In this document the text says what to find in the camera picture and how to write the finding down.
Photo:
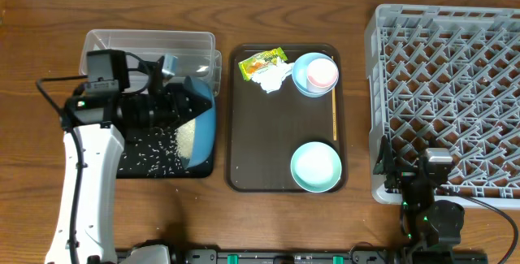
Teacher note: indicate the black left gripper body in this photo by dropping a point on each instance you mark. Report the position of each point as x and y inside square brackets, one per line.
[150, 113]

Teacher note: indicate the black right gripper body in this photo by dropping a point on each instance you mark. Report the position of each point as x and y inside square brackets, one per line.
[415, 194]

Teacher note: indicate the white rice pile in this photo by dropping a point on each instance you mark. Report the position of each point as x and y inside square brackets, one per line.
[184, 139]

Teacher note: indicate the dark blue plate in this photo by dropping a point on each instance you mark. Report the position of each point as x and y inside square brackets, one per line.
[204, 139]

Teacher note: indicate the mint green bowl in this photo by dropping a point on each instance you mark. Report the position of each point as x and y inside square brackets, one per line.
[316, 167]

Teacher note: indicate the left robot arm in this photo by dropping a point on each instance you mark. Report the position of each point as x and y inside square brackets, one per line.
[97, 119]

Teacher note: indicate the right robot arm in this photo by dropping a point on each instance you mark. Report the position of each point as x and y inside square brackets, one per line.
[435, 224]

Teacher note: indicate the grey dishwasher rack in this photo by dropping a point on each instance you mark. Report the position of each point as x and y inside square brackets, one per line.
[449, 74]

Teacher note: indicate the clear plastic bin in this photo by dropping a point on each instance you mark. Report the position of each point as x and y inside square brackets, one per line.
[196, 51]

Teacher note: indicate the black plastic tray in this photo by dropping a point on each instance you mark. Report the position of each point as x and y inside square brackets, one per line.
[151, 154]

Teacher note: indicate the green yellow snack wrapper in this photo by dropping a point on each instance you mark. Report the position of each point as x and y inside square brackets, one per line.
[258, 61]

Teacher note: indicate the wooden chopstick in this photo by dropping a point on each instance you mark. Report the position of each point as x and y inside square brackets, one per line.
[334, 115]

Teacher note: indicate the crumpled white napkin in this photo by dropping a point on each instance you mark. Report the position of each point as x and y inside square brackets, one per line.
[272, 77]

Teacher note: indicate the brown serving tray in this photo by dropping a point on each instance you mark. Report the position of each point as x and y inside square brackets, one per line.
[265, 129]

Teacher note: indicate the pink cup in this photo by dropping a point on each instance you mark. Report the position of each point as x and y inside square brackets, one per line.
[321, 75]

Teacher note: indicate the light blue bowl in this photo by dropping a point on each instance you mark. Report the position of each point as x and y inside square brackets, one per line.
[299, 73]

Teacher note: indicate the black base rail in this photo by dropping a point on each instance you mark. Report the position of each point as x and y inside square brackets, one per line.
[157, 254]

